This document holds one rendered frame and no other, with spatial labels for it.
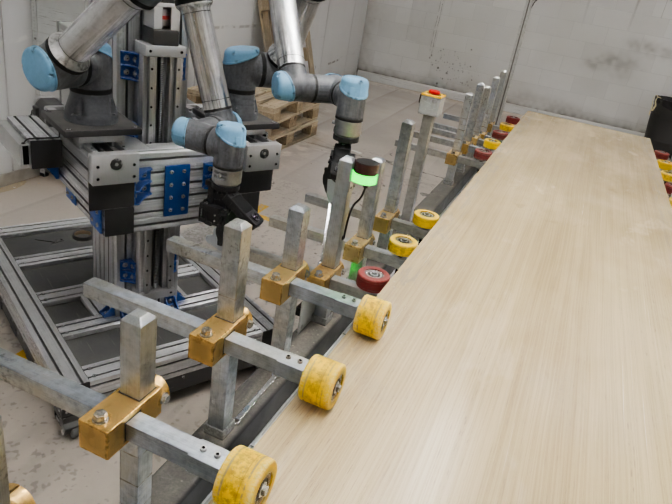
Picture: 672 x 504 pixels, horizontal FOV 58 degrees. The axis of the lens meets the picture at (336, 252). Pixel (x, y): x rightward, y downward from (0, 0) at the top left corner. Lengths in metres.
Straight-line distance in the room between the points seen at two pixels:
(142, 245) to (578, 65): 7.81
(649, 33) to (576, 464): 8.49
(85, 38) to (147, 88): 0.42
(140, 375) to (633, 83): 8.85
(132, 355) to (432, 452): 0.48
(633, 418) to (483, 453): 0.35
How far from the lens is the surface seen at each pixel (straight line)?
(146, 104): 2.10
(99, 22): 1.68
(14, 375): 1.03
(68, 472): 2.21
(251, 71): 2.11
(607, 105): 9.42
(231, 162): 1.53
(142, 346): 0.88
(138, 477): 1.03
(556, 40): 9.34
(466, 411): 1.13
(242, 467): 0.83
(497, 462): 1.05
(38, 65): 1.79
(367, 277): 1.46
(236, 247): 1.03
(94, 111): 1.91
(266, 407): 1.36
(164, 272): 2.37
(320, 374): 1.00
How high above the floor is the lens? 1.57
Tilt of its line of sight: 25 degrees down
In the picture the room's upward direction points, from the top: 10 degrees clockwise
